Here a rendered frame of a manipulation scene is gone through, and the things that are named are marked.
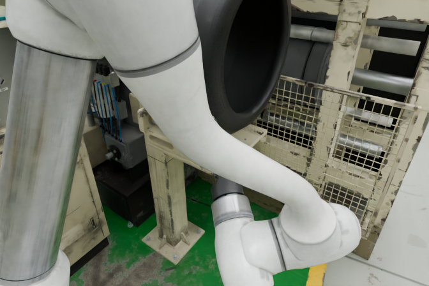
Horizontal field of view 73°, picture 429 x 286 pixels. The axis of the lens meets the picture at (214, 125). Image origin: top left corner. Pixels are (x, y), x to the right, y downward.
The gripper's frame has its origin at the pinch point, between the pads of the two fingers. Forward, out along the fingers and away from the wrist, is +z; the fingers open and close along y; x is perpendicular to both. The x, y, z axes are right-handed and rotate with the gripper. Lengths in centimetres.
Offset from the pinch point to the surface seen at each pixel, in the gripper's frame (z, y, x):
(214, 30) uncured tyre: 13.2, -21.0, 9.2
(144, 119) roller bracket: 26.2, 14.8, -27.7
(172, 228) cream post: 7, 84, -49
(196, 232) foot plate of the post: 9, 106, -42
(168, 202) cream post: 15, 67, -42
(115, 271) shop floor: -6, 85, -83
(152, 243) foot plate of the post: 6, 95, -66
